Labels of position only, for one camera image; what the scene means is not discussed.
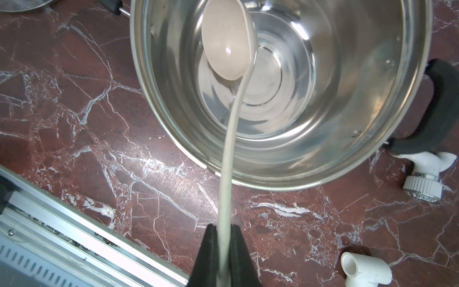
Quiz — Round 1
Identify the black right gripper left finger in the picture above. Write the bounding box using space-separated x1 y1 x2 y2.
186 224 219 287

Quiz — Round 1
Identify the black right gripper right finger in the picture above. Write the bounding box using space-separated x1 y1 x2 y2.
229 225 262 287

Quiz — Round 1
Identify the beige plastic ladle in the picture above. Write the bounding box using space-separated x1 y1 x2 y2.
202 1 258 287

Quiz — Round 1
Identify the white pvc pipe fitting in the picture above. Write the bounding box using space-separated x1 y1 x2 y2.
340 252 393 287

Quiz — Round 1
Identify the white plastic faucet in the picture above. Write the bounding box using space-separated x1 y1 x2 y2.
392 152 458 203

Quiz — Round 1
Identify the stainless steel pot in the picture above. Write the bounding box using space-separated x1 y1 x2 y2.
103 1 459 191

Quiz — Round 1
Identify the glass pot lid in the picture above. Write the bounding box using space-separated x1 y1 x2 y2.
0 0 56 13

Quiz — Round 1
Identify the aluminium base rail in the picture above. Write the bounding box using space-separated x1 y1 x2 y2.
1 167 189 287

